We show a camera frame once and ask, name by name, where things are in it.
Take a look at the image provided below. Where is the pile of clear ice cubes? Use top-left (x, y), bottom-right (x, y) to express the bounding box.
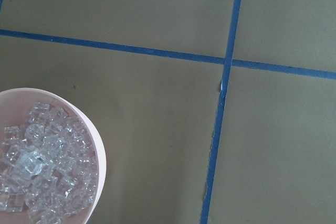
top-left (1, 102), bottom-right (98, 223)

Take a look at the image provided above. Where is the pink bowl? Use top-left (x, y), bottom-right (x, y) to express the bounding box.
top-left (1, 88), bottom-right (107, 223)

